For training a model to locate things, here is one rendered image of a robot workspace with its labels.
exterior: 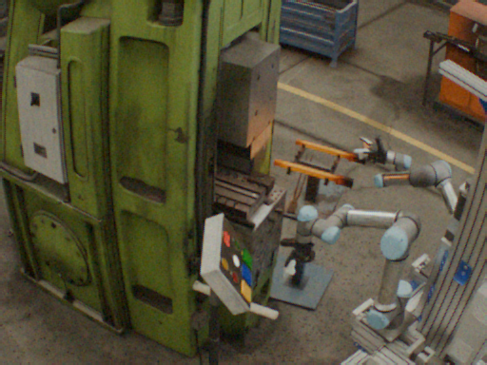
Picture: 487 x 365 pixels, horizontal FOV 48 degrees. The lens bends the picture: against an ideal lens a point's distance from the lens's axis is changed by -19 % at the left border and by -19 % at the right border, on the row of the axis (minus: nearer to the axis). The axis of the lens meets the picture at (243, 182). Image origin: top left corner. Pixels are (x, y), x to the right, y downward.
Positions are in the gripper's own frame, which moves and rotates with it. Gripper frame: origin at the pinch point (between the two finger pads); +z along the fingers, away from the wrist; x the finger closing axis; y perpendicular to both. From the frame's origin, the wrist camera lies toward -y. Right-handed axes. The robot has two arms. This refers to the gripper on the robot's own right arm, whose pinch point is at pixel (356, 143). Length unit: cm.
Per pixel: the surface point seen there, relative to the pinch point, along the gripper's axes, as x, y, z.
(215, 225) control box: -109, -13, 36
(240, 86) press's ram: -76, -61, 41
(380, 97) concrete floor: 269, 106, 17
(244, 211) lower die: -71, 8, 37
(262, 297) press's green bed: -47, 90, 30
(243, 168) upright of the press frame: -35, 12, 52
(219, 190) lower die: -63, 7, 54
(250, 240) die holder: -75, 21, 32
